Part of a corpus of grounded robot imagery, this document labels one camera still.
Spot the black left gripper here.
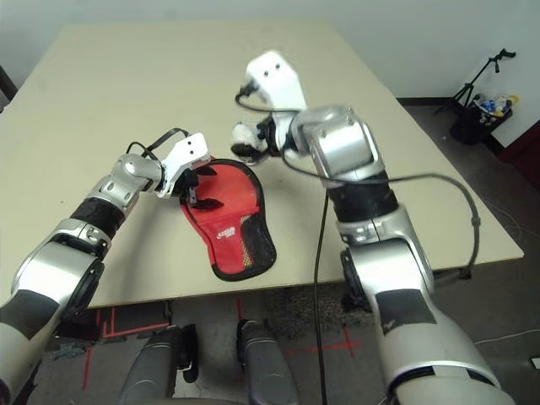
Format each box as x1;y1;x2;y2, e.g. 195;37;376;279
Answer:
175;165;224;211

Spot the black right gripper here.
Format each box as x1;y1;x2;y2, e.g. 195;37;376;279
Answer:
230;116;282;158

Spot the red black paddle case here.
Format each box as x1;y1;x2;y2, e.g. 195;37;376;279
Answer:
179;156;278;282

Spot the dark grey right robot leg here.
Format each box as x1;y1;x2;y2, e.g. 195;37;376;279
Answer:
235;319;299;405

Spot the dark grey robot leg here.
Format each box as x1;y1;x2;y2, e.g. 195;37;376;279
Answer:
117;323;199;405
235;319;299;405

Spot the dark grey left robot leg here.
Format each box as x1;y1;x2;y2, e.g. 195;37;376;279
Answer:
117;323;199;405

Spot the side table with dark legs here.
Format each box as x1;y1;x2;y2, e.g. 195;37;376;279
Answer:
0;65;20;113

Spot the black tripod stand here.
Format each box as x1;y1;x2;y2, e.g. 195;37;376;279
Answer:
434;48;518;117

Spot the bin with bottles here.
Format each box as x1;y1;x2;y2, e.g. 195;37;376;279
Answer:
449;94;520;147

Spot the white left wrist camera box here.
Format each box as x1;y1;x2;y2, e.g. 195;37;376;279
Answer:
156;132;211;200

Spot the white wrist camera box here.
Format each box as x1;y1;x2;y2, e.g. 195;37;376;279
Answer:
246;50;308;153
156;132;211;200

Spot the black left camera cable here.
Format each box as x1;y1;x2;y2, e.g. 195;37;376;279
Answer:
126;127;190;162

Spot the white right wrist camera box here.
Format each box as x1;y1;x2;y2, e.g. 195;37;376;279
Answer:
246;50;308;153

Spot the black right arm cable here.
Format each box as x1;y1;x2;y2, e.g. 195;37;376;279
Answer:
314;185;331;405

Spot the white floor cable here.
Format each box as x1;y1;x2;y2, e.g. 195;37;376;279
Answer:
474;327;540;346

